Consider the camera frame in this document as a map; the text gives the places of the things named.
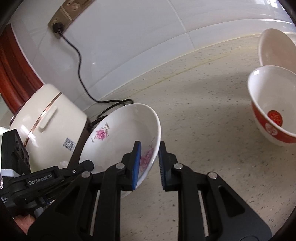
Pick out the red wooden window frame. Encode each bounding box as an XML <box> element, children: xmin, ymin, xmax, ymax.
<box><xmin>1</xmin><ymin>24</ymin><xmax>44</xmax><ymax>113</ymax></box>

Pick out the black power cable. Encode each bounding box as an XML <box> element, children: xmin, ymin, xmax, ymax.
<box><xmin>52</xmin><ymin>22</ymin><xmax>134</xmax><ymax>127</ymax></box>

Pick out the gold wall socket panel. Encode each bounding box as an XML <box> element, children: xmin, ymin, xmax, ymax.
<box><xmin>48</xmin><ymin>0</ymin><xmax>94</xmax><ymax>33</ymax></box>

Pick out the white floral plate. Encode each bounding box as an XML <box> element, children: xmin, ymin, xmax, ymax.
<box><xmin>79</xmin><ymin>103</ymin><xmax>161</xmax><ymax>187</ymax></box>

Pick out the cream rice cooker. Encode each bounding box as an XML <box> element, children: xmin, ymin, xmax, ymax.
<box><xmin>11</xmin><ymin>84</ymin><xmax>89</xmax><ymax>172</ymax></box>

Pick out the red and white bowl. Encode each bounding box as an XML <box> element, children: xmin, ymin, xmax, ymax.
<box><xmin>247</xmin><ymin>65</ymin><xmax>295</xmax><ymax>146</ymax></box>

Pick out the white bowl dark rim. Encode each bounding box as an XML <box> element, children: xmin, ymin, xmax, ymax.
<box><xmin>257</xmin><ymin>29</ymin><xmax>295</xmax><ymax>73</ymax></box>

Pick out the person's hand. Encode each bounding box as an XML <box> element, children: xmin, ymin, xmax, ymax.
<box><xmin>14</xmin><ymin>214</ymin><xmax>35</xmax><ymax>234</ymax></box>

